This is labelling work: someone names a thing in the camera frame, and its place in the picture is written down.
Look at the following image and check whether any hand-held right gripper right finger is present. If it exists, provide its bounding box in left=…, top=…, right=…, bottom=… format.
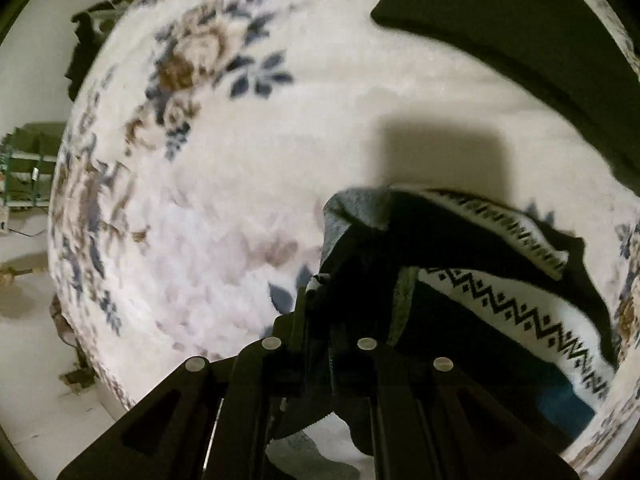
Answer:
left=327, top=310, right=583, bottom=480

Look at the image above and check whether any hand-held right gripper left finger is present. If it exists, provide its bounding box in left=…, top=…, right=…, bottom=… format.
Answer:
left=56, top=274, right=332, bottom=480

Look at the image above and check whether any black patterned knit garment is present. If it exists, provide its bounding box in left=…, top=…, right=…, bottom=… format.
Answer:
left=267, top=186, right=617, bottom=480

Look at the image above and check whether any floral plush blanket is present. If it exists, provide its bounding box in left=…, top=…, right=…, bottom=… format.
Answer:
left=47, top=0, right=640, bottom=480

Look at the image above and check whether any green metal rack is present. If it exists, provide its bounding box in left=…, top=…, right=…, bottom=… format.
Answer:
left=0, top=122, right=66, bottom=208

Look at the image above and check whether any dark cloth heap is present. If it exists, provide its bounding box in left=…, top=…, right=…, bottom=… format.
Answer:
left=64, top=0, right=132, bottom=102

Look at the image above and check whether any dark folded cloth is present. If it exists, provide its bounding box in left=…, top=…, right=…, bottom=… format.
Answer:
left=371, top=0, right=640, bottom=187

